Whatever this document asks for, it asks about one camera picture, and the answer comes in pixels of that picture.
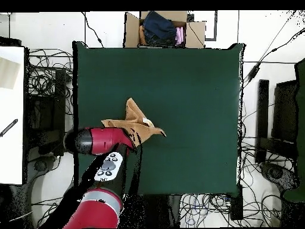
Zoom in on open cardboard box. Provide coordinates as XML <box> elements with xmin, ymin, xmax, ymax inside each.
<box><xmin>123</xmin><ymin>10</ymin><xmax>207</xmax><ymax>49</ymax></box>

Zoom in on black power strip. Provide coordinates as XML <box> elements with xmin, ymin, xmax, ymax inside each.
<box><xmin>229</xmin><ymin>184</ymin><xmax>244</xmax><ymax>221</ymax></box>

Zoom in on blue denim jeans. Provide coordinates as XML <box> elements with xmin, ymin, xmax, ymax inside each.
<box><xmin>142</xmin><ymin>10</ymin><xmax>178</xmax><ymax>46</ymax></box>

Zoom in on office chair base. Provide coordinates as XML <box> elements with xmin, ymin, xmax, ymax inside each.
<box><xmin>26</xmin><ymin>154</ymin><xmax>61</xmax><ymax>191</ymax></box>
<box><xmin>260</xmin><ymin>162</ymin><xmax>300</xmax><ymax>191</ymax></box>

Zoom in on tan cloth in box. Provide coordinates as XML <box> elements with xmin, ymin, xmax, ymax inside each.
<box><xmin>138</xmin><ymin>24</ymin><xmax>147</xmax><ymax>45</ymax></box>

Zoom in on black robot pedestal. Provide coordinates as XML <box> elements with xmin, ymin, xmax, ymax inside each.
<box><xmin>123</xmin><ymin>194</ymin><xmax>182</xmax><ymax>228</ymax></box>

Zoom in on dark green draped cloth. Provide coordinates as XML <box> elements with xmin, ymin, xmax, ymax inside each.
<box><xmin>283</xmin><ymin>57</ymin><xmax>305</xmax><ymax>203</ymax></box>

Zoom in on black striped tool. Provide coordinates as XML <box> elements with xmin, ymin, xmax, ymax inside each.
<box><xmin>0</xmin><ymin>118</ymin><xmax>19</xmax><ymax>138</ymax></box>

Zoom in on black cable with adapter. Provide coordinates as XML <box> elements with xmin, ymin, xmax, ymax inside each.
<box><xmin>242</xmin><ymin>27</ymin><xmax>305</xmax><ymax>84</ymax></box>

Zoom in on tan terry towel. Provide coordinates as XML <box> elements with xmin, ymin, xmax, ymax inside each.
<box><xmin>101</xmin><ymin>97</ymin><xmax>167</xmax><ymax>147</ymax></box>

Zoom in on pink cloth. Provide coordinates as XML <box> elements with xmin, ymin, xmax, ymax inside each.
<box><xmin>175</xmin><ymin>26</ymin><xmax>185</xmax><ymax>47</ymax></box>

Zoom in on black equipment rack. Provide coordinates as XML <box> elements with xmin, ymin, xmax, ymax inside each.
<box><xmin>23</xmin><ymin>69</ymin><xmax>71</xmax><ymax>159</ymax></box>

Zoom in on white desk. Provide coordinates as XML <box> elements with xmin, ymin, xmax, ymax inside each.
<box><xmin>0</xmin><ymin>45</ymin><xmax>25</xmax><ymax>185</ymax></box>

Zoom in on black chair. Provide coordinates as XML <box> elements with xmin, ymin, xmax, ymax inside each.
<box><xmin>254</xmin><ymin>79</ymin><xmax>300</xmax><ymax>164</ymax></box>

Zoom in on black floor frame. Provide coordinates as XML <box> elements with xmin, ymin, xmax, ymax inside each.
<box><xmin>204</xmin><ymin>10</ymin><xmax>219</xmax><ymax>42</ymax></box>

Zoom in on beige paper sheet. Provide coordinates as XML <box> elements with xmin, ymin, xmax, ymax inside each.
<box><xmin>0</xmin><ymin>56</ymin><xmax>20</xmax><ymax>90</ymax></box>

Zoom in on dark green table cloth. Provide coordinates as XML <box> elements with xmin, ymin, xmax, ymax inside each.
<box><xmin>71</xmin><ymin>41</ymin><xmax>246</xmax><ymax>197</ymax></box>

